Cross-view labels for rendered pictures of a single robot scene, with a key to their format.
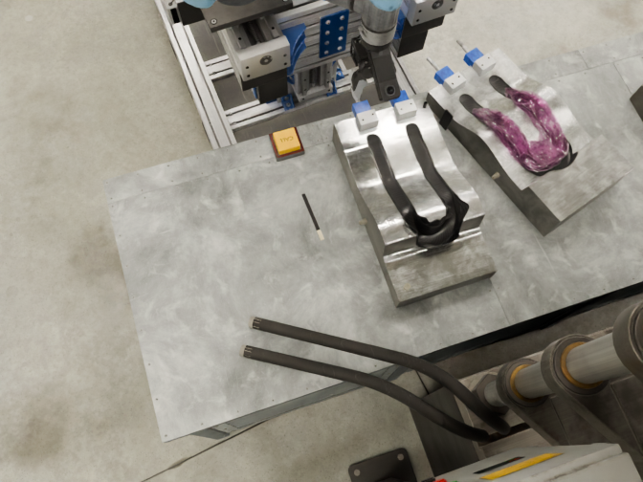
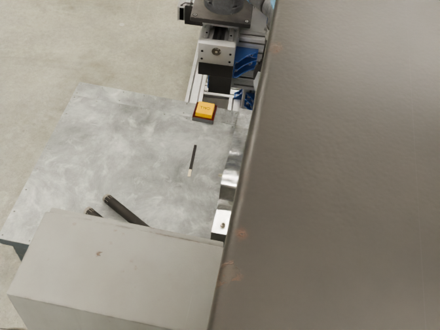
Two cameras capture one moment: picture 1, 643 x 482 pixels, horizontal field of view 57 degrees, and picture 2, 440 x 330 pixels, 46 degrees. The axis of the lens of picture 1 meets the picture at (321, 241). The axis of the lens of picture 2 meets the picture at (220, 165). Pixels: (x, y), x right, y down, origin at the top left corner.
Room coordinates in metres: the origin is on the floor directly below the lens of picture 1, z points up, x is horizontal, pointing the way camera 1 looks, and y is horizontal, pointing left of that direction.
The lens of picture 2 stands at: (-0.34, -0.57, 2.20)
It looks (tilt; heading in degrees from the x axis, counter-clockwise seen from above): 52 degrees down; 28
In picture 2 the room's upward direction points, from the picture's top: 7 degrees clockwise
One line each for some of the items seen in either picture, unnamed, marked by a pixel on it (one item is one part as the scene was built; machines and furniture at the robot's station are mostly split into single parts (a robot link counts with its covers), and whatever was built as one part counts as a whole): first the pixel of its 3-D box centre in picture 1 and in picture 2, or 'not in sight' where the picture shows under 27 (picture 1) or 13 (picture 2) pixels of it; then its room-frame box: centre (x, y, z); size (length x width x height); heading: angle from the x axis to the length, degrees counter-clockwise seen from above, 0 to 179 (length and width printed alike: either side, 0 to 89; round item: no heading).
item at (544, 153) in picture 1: (526, 124); not in sight; (0.85, -0.52, 0.90); 0.26 x 0.18 x 0.08; 39
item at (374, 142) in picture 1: (417, 181); not in sight; (0.66, -0.23, 0.92); 0.35 x 0.16 x 0.09; 22
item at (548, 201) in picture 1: (523, 133); not in sight; (0.86, -0.52, 0.86); 0.50 x 0.26 x 0.11; 39
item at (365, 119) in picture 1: (360, 107); not in sight; (0.88, -0.08, 0.89); 0.13 x 0.05 x 0.05; 23
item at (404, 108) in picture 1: (398, 97); not in sight; (0.92, -0.18, 0.89); 0.13 x 0.05 x 0.05; 22
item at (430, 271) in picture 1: (412, 195); (265, 173); (0.64, -0.22, 0.87); 0.50 x 0.26 x 0.14; 22
